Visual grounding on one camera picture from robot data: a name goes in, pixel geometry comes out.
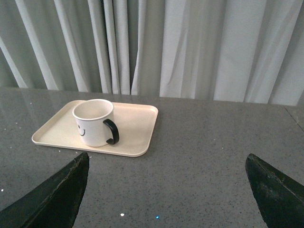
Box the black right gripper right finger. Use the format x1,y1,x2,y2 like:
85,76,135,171
245,154,304,228

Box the grey pleated curtain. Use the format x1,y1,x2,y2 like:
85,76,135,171
0,0,304,106

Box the white smiley mug black handle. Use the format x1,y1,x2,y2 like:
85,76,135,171
72,99,120,147

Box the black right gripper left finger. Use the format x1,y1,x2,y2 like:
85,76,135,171
0,152,89,228

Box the beige rectangular plastic tray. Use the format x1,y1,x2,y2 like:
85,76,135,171
32,100,158,157

